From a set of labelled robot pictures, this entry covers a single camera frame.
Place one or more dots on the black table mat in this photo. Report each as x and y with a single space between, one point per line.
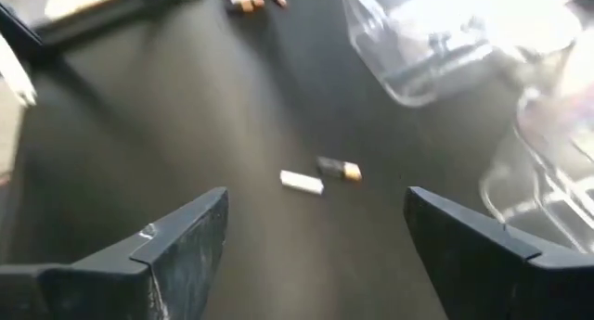
232 125

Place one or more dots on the clear plastic bin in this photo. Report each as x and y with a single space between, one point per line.
557 139
417 79

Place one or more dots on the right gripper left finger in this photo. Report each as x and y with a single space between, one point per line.
116 287

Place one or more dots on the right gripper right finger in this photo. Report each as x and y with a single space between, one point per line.
501 283

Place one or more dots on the silver battery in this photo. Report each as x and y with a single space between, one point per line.
301 182

